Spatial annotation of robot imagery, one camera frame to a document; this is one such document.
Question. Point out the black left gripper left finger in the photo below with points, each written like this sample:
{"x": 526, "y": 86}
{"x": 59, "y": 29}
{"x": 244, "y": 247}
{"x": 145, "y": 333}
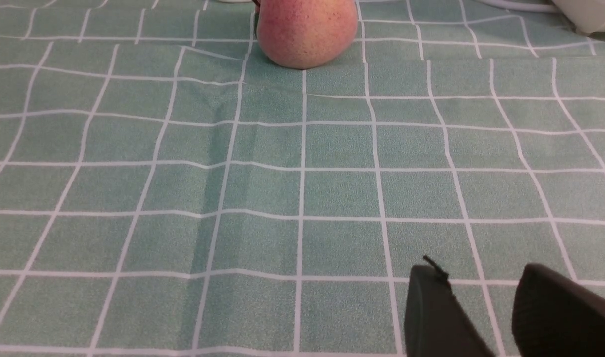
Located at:
{"x": 435, "y": 324}

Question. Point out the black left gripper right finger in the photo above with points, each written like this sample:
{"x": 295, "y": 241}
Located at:
{"x": 553, "y": 316}

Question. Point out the white toaster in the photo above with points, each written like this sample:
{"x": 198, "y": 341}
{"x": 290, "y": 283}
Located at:
{"x": 588, "y": 16}

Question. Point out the green checkered tablecloth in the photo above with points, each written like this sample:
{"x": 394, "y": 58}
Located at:
{"x": 167, "y": 191}

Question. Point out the red yellow apple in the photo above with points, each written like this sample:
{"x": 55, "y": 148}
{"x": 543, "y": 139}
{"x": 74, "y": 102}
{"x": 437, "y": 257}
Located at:
{"x": 304, "y": 34}

